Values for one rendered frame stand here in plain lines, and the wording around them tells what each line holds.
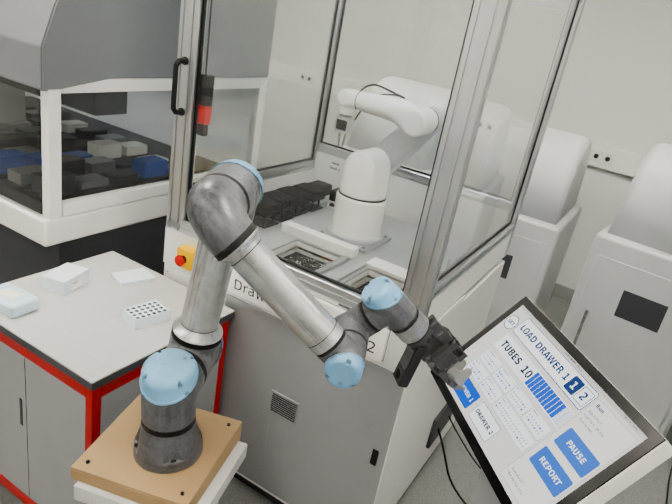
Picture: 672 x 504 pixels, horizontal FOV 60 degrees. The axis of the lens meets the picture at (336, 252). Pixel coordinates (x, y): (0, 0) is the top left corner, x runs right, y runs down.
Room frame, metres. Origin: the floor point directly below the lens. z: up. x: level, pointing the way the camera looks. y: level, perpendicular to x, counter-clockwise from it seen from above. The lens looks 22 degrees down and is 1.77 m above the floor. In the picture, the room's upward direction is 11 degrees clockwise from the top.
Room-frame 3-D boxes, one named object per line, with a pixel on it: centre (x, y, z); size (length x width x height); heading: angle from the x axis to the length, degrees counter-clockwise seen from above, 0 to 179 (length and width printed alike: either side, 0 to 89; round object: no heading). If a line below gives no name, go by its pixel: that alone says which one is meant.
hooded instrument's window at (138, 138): (2.82, 1.58, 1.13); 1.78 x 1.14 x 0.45; 63
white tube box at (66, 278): (1.73, 0.88, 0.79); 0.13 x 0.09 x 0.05; 169
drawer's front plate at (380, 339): (1.60, -0.07, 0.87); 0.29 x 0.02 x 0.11; 63
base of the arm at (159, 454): (1.03, 0.29, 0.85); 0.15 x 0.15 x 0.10
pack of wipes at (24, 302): (1.54, 0.96, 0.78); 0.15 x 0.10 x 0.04; 65
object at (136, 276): (1.86, 0.70, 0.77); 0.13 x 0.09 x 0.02; 136
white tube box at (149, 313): (1.61, 0.56, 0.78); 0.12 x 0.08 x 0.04; 142
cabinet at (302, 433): (2.15, -0.05, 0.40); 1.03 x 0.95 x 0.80; 63
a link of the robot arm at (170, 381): (1.03, 0.30, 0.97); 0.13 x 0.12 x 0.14; 177
